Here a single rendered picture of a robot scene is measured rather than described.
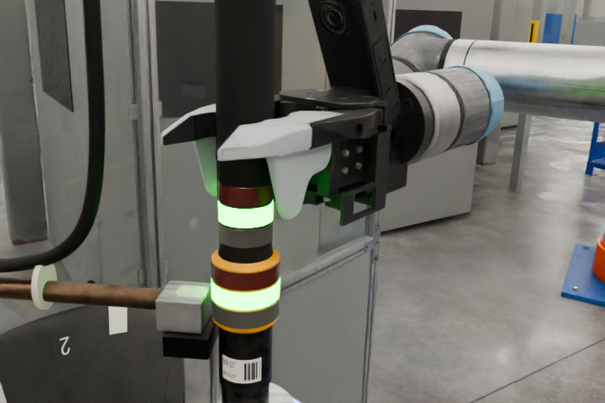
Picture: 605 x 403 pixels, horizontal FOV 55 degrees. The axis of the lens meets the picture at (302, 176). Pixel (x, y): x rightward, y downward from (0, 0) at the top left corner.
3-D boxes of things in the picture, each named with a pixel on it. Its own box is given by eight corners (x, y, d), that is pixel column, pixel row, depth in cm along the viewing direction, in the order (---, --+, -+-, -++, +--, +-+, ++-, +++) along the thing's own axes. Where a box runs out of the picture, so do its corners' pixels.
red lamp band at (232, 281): (203, 289, 35) (203, 270, 35) (220, 259, 39) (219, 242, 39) (275, 293, 35) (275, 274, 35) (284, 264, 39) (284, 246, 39)
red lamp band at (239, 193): (212, 205, 34) (212, 185, 34) (224, 189, 37) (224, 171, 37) (268, 209, 34) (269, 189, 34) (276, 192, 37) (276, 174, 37)
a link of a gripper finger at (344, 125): (334, 154, 32) (392, 128, 40) (335, 126, 32) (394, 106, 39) (263, 142, 35) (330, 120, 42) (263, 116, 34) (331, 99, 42)
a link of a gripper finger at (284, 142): (264, 250, 30) (342, 202, 38) (265, 138, 29) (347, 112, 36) (216, 237, 32) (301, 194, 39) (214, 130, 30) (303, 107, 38)
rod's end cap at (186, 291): (172, 293, 37) (203, 295, 37) (181, 279, 39) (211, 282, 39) (173, 321, 37) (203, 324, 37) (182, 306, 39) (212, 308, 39)
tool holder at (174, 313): (149, 453, 37) (142, 317, 35) (182, 386, 44) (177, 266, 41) (290, 467, 37) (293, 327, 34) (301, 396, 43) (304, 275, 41)
